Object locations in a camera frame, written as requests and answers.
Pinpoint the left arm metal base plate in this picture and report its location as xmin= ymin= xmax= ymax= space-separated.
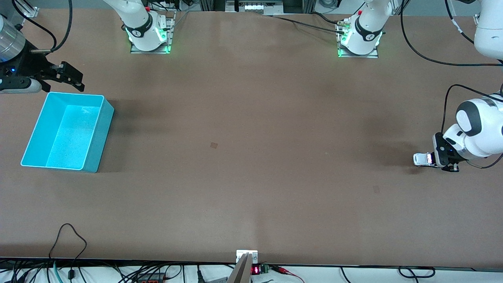
xmin=336 ymin=20 xmax=379 ymax=59

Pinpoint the red clip wire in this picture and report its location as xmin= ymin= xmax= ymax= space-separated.
xmin=270 ymin=265 xmax=305 ymax=283

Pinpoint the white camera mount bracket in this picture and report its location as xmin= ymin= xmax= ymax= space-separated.
xmin=236 ymin=250 xmax=259 ymax=264

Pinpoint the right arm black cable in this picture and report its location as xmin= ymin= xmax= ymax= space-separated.
xmin=12 ymin=0 xmax=74 ymax=53

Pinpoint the short black table cable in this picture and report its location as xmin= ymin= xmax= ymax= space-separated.
xmin=310 ymin=12 xmax=344 ymax=25

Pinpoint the silver lit device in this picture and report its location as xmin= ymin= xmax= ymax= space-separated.
xmin=226 ymin=0 xmax=284 ymax=15

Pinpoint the thin looped black cable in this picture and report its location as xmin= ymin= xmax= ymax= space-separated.
xmin=49 ymin=223 xmax=88 ymax=280

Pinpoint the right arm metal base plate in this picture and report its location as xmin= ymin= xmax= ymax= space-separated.
xmin=130 ymin=11 xmax=176 ymax=54

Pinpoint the teal plastic bin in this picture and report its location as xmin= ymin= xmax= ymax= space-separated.
xmin=20 ymin=92 xmax=115 ymax=173

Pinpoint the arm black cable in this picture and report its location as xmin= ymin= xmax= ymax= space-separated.
xmin=400 ymin=0 xmax=503 ymax=170
xmin=12 ymin=0 xmax=74 ymax=53

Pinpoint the grey camera mount bar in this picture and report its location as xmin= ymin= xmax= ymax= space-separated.
xmin=227 ymin=253 xmax=252 ymax=283

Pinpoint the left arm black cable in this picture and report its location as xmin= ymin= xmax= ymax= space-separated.
xmin=400 ymin=0 xmax=503 ymax=170

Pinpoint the coiled black cable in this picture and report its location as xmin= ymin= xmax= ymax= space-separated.
xmin=398 ymin=266 xmax=436 ymax=279

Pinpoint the long black table cable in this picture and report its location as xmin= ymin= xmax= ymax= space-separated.
xmin=271 ymin=16 xmax=346 ymax=34

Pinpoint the white jeep toy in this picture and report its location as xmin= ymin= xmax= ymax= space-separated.
xmin=413 ymin=153 xmax=434 ymax=167

